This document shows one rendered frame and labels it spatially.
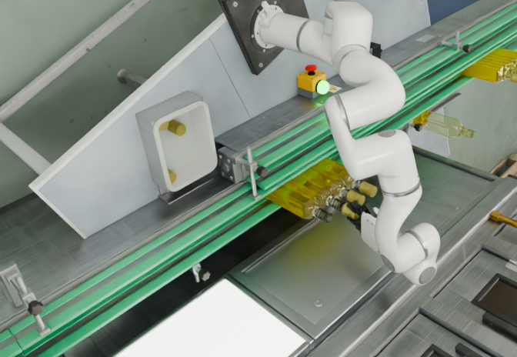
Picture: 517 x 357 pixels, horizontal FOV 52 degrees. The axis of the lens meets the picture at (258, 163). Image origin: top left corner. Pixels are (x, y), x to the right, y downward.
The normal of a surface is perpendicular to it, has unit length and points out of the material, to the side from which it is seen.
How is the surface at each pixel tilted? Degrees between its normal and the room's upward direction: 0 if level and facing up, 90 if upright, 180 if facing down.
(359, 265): 90
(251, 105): 0
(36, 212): 90
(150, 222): 90
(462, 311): 90
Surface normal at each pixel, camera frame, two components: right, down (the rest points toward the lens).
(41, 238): -0.11, -0.84
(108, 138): 0.67, 0.34
